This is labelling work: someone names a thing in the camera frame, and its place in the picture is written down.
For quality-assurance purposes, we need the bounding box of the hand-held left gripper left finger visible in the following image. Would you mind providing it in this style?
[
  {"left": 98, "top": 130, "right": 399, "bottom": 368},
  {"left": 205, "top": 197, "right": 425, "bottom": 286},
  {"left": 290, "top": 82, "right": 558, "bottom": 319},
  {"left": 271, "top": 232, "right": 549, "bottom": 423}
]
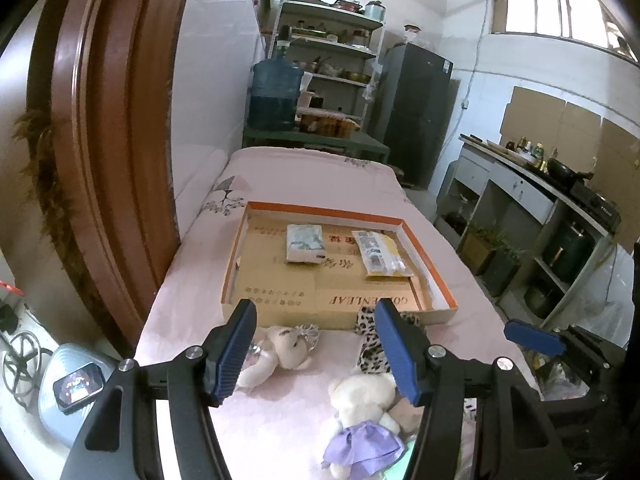
[{"left": 60, "top": 299, "right": 258, "bottom": 480}]

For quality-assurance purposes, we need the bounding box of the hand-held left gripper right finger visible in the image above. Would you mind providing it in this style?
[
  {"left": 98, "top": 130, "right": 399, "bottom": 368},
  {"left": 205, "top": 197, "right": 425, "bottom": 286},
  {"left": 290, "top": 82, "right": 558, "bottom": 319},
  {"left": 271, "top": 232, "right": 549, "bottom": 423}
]
[{"left": 374, "top": 304, "right": 576, "bottom": 480}]

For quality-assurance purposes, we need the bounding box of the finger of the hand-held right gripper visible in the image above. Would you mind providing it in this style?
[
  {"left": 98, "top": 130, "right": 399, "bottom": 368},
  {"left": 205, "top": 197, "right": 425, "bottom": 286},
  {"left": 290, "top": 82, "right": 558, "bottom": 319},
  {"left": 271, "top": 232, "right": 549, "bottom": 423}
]
[{"left": 503, "top": 319, "right": 568, "bottom": 357}]

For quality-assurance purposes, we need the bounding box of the leopard print cloth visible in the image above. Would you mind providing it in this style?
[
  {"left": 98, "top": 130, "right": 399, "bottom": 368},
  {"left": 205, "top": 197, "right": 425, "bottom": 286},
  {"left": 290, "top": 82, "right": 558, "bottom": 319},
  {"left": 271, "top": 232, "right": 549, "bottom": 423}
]
[{"left": 354, "top": 307, "right": 427, "bottom": 376}]

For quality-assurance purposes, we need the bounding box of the teddy with purple dress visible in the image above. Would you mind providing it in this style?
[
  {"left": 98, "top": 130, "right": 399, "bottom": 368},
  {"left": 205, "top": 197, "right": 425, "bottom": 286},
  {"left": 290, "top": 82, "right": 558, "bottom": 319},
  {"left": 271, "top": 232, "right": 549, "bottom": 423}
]
[{"left": 322, "top": 374, "right": 426, "bottom": 480}]

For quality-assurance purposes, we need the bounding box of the small teddy with silver dress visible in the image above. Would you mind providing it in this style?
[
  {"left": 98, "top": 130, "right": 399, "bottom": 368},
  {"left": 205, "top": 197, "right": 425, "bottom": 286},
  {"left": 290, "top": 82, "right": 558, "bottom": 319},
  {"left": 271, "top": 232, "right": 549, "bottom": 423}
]
[{"left": 235, "top": 324, "right": 321, "bottom": 388}]

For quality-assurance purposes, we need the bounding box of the shallow cardboard tray box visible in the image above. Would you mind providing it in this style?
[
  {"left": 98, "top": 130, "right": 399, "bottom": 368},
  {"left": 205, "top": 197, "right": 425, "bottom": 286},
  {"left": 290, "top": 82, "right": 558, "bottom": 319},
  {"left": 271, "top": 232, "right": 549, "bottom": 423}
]
[{"left": 220, "top": 201, "right": 458, "bottom": 331}]

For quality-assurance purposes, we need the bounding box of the mint white tissue pack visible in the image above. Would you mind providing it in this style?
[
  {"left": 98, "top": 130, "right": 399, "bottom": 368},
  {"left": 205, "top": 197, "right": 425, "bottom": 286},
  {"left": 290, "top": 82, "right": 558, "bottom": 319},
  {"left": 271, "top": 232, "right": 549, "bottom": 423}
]
[{"left": 286, "top": 223, "right": 327, "bottom": 264}]

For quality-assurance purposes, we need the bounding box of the small dark pot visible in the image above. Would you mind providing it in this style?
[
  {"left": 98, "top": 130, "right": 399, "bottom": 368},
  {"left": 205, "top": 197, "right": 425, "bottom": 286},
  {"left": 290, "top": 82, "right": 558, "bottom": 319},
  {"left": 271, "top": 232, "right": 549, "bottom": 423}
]
[{"left": 524, "top": 285, "right": 561, "bottom": 318}]

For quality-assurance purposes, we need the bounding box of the potted plant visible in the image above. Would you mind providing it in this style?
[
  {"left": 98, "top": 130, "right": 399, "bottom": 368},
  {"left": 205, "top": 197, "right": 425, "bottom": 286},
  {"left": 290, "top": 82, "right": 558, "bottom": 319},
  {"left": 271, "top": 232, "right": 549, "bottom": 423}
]
[
  {"left": 460, "top": 225, "right": 501, "bottom": 276},
  {"left": 482, "top": 245, "right": 531, "bottom": 298}
]

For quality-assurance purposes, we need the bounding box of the dark green cooking pot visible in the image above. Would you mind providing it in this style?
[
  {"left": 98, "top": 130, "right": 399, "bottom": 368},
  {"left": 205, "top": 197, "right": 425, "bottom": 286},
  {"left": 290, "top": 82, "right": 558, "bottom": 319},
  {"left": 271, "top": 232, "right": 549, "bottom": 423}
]
[{"left": 542, "top": 220, "right": 596, "bottom": 286}]

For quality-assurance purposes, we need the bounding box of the yellow plastic packet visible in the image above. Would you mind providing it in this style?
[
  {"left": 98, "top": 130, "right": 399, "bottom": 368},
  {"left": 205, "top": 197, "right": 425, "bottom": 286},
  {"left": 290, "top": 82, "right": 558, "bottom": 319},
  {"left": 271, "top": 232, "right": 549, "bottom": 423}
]
[{"left": 351, "top": 229, "right": 413, "bottom": 279}]

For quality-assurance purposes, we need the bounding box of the black stove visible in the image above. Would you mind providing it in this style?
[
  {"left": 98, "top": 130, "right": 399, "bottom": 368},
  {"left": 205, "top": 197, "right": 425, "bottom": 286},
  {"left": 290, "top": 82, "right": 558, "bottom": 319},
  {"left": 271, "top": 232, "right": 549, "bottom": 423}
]
[{"left": 570, "top": 180, "right": 622, "bottom": 235}]

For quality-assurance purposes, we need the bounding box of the grey kitchen counter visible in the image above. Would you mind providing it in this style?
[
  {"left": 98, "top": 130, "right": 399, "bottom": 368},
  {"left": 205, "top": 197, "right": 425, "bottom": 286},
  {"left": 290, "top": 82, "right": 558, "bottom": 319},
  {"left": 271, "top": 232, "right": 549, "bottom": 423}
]
[{"left": 435, "top": 135, "right": 626, "bottom": 331}]

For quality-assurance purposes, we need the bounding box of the black wok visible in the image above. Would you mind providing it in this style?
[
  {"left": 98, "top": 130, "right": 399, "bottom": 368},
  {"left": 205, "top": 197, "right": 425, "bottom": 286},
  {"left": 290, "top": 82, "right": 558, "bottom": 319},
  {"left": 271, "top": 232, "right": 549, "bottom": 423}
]
[{"left": 546, "top": 157, "right": 595, "bottom": 184}]

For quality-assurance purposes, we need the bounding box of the row of condiment bottles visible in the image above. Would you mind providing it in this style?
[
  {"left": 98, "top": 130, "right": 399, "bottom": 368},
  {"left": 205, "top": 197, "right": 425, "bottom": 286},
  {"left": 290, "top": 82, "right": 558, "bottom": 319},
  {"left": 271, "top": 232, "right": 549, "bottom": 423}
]
[{"left": 505, "top": 137, "right": 547, "bottom": 168}]

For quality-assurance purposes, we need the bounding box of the green table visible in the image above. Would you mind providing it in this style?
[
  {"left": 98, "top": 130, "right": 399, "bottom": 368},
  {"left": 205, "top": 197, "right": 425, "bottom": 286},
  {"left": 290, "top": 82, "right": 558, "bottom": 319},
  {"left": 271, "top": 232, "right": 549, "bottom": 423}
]
[{"left": 242, "top": 126, "right": 391, "bottom": 163}]

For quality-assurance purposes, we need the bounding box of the row of amber jars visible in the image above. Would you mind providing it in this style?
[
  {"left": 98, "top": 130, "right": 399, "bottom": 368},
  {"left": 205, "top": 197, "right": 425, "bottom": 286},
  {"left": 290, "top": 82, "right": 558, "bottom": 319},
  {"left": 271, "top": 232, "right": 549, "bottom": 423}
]
[{"left": 300, "top": 112, "right": 362, "bottom": 139}]

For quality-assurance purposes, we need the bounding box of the dark grey refrigerator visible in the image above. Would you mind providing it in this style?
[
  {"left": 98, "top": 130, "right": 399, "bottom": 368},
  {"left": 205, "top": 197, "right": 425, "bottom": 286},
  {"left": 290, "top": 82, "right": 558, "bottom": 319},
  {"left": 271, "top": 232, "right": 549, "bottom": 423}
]
[{"left": 369, "top": 42, "right": 455, "bottom": 188}]

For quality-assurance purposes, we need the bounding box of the blue water jug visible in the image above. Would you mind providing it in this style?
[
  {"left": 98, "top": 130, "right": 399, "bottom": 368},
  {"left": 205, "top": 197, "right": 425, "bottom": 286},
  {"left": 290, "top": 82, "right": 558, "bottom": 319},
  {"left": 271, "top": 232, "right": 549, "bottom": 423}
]
[{"left": 248, "top": 56, "right": 305, "bottom": 132}]

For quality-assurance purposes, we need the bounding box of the dried brown garland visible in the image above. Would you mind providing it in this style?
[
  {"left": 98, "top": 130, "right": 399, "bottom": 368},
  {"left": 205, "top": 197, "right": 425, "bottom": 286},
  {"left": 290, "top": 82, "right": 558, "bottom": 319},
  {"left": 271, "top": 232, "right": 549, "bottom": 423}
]
[{"left": 12, "top": 110, "right": 101, "bottom": 311}]

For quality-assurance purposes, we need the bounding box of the barred window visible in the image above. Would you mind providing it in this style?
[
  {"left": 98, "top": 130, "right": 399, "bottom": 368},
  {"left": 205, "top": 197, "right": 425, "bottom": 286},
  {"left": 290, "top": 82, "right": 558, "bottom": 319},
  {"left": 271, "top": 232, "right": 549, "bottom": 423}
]
[{"left": 492, "top": 0, "right": 628, "bottom": 53}]

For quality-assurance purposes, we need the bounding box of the metal shelf rack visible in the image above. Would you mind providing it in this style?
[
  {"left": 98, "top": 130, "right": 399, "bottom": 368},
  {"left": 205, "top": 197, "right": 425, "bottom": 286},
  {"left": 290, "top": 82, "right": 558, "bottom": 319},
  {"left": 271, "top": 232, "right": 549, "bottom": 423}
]
[{"left": 272, "top": 0, "right": 386, "bottom": 136}]

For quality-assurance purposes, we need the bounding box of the cardboard wall sheet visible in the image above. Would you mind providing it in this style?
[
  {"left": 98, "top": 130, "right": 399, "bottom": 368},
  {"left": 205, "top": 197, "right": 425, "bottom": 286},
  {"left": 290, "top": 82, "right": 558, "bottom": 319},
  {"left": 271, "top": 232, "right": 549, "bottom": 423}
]
[
  {"left": 557, "top": 102, "right": 602, "bottom": 171},
  {"left": 500, "top": 86, "right": 567, "bottom": 147},
  {"left": 597, "top": 117, "right": 640, "bottom": 201}
]

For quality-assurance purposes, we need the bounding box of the metal wire wheel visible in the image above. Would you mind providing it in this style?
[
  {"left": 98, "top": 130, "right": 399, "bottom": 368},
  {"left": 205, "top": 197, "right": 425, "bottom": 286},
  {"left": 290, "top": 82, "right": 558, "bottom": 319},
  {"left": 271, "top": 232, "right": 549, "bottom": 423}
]
[{"left": 0, "top": 330, "right": 53, "bottom": 406}]

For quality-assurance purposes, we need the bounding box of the brown wooden door frame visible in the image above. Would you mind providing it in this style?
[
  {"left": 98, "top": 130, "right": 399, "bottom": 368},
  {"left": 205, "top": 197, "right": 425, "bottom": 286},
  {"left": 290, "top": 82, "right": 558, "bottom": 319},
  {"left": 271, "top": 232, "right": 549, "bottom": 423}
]
[{"left": 30, "top": 0, "right": 198, "bottom": 356}]

